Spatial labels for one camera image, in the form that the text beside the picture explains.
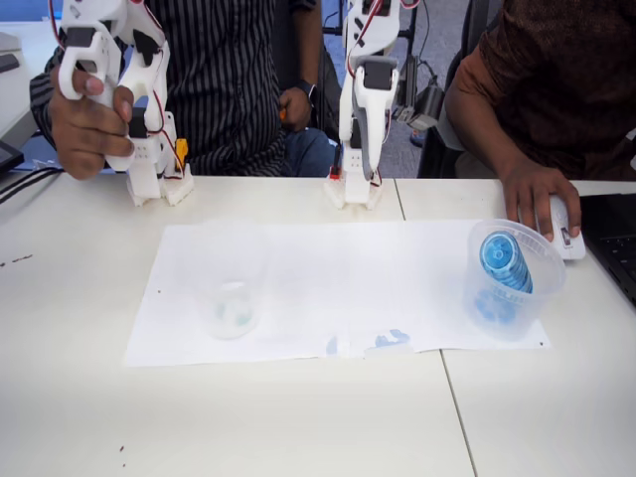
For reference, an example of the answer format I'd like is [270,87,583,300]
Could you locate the blue plastic bottle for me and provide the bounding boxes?
[477,229,536,299]

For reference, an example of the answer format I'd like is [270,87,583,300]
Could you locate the white computer mouse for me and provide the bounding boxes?
[546,196,587,262]

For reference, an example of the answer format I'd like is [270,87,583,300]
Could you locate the white leader arm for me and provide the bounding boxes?
[48,0,196,208]

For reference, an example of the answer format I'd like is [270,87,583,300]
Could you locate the bare right forearm, brown-shirt person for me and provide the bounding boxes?
[443,59,543,178]

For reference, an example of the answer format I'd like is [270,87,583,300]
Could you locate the bare left forearm, striped-shirt person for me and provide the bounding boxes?
[292,0,327,88]

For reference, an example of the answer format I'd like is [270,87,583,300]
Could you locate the left hand of striped-shirt person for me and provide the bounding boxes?
[277,87,314,133]

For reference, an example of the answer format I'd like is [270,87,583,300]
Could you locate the right hand of brown-shirt person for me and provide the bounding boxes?
[504,161,582,243]

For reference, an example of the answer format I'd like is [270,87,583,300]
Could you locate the right hand of striped-shirt person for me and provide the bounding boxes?
[49,71,138,181]

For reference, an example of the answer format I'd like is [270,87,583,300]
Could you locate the grey office chair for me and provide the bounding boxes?
[416,0,493,180]

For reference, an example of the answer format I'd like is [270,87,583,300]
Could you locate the black smartwatch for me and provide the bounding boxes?
[297,79,324,108]

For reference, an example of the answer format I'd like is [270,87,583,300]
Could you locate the white paper sheet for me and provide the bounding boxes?
[317,220,553,360]
[126,223,352,369]

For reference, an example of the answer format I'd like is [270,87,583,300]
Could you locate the person in striped shirt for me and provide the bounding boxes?
[29,0,339,178]

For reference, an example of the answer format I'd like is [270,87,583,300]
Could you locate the person in brown shirt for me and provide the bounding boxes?
[443,0,636,181]

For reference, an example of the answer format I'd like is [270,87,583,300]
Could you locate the clear cup, green symbol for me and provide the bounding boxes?
[176,223,273,342]

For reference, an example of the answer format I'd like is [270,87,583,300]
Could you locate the clear cup, blue recycling symbol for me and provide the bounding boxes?
[461,218,567,344]

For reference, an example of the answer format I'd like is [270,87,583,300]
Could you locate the black laptop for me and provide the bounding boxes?
[578,193,636,307]

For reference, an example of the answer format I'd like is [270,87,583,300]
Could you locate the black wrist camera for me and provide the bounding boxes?
[392,54,444,133]

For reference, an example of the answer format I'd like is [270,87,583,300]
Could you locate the black cable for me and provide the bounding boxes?
[0,166,64,196]
[0,169,66,206]

